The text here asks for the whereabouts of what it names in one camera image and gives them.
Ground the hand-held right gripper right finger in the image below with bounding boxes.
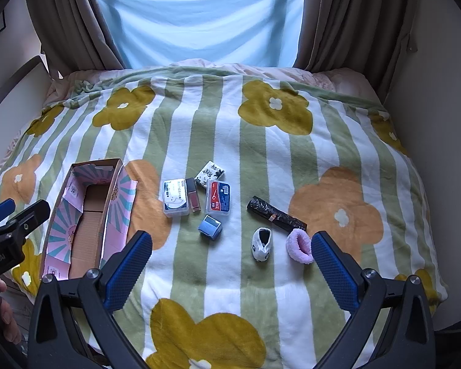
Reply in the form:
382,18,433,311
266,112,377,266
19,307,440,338
310,231,435,369

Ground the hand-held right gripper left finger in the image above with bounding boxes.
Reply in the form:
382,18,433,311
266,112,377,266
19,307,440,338
28,231,153,369

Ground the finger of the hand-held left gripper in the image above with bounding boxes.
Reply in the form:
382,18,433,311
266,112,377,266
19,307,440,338
0,198,17,228
0,200,51,244

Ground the pink fluffy scrunchie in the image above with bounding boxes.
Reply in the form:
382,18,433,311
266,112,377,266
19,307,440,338
286,228,315,265

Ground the cardboard box with pink print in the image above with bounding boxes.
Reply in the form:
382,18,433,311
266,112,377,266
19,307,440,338
39,157,139,282

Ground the white floss pick box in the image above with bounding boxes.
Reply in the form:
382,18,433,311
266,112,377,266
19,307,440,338
162,178,190,218

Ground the small blue box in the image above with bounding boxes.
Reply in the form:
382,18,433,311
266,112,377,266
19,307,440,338
198,215,223,241

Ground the dark red lipstick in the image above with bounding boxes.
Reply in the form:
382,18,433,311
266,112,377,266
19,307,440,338
186,177,203,213

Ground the red and blue floss box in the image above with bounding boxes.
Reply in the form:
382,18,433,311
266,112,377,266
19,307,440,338
205,179,231,214

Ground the person's left hand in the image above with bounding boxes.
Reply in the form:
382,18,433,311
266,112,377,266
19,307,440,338
0,277,22,346

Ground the black rolled bag packet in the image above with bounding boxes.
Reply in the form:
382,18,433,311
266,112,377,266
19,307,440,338
247,196,307,233

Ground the white bed headboard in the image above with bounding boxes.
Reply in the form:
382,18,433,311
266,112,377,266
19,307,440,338
0,55,53,172

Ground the black and white tissue packet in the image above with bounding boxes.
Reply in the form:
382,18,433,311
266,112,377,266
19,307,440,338
198,161,227,185

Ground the striped flower blanket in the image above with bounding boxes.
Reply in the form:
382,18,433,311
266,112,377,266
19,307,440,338
0,66,450,369

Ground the brown curtain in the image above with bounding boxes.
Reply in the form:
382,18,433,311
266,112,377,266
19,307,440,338
25,0,126,76
294,0,422,97

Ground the light blue sheer curtain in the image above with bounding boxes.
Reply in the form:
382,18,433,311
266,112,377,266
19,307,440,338
94,0,306,69

